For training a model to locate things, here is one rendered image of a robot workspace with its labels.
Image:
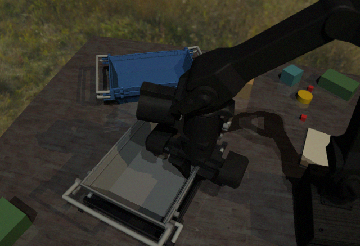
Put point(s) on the yellow short cylinder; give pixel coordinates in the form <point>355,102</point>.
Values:
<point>304,96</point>

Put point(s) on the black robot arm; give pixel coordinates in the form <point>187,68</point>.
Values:
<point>204,92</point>

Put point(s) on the small red block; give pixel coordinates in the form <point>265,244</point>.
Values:
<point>303,117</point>
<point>310,88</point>

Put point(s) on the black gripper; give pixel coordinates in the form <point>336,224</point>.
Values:
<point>187,148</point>

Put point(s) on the teal cube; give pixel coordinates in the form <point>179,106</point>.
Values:
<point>291,75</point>

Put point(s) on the green rectangular block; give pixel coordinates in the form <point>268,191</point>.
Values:
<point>13,223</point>
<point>338,84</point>

